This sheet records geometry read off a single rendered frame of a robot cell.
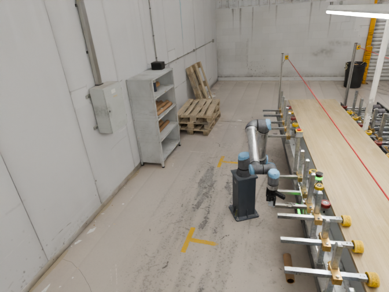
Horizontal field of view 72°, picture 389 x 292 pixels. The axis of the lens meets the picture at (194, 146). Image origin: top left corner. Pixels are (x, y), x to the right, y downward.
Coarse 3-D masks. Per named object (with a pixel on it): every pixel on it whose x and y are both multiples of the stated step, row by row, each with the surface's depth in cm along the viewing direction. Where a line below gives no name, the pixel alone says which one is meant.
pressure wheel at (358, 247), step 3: (351, 240) 184; (354, 240) 181; (357, 240) 181; (360, 240) 181; (354, 243) 179; (357, 243) 179; (360, 243) 178; (363, 243) 178; (354, 246) 179; (357, 246) 178; (360, 246) 177; (363, 246) 177; (354, 249) 179; (357, 249) 178; (360, 249) 177; (363, 249) 177; (354, 252) 179; (357, 252) 179; (360, 252) 178; (363, 252) 178
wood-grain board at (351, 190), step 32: (320, 128) 363; (352, 128) 356; (320, 160) 289; (352, 160) 285; (384, 160) 280; (352, 192) 238; (352, 224) 204; (384, 224) 202; (352, 256) 179; (384, 256) 177; (384, 288) 158
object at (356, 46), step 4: (356, 44) 419; (356, 48) 420; (356, 52) 423; (352, 56) 429; (352, 60) 429; (352, 64) 432; (352, 68) 435; (352, 72) 437; (348, 76) 443; (348, 80) 443; (348, 84) 446; (348, 88) 449; (348, 92) 451; (344, 100) 459; (344, 104) 461
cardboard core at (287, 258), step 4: (284, 256) 283; (288, 256) 281; (284, 260) 279; (288, 260) 277; (284, 264) 276; (288, 264) 272; (288, 276) 261; (292, 276) 260; (288, 280) 264; (292, 280) 263
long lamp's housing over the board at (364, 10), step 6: (330, 6) 281; (336, 6) 260; (342, 6) 244; (348, 6) 228; (354, 6) 216; (360, 6) 204; (366, 6) 193; (372, 6) 184; (378, 6) 176; (384, 6) 167; (354, 12) 212; (360, 12) 201; (366, 12) 190; (372, 12) 181; (378, 12) 173; (384, 12) 165
